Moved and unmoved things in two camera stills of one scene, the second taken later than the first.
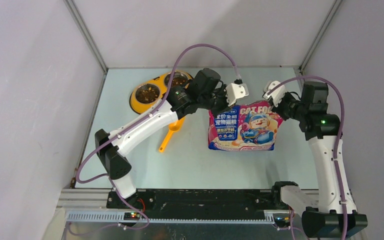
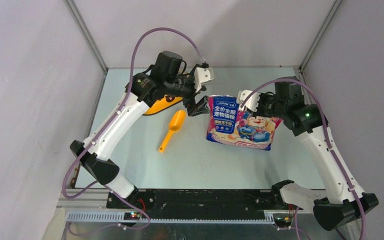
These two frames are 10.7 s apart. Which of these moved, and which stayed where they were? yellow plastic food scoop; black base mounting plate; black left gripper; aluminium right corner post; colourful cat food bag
Moved: black left gripper; colourful cat food bag
Stayed: aluminium right corner post; yellow plastic food scoop; black base mounting plate
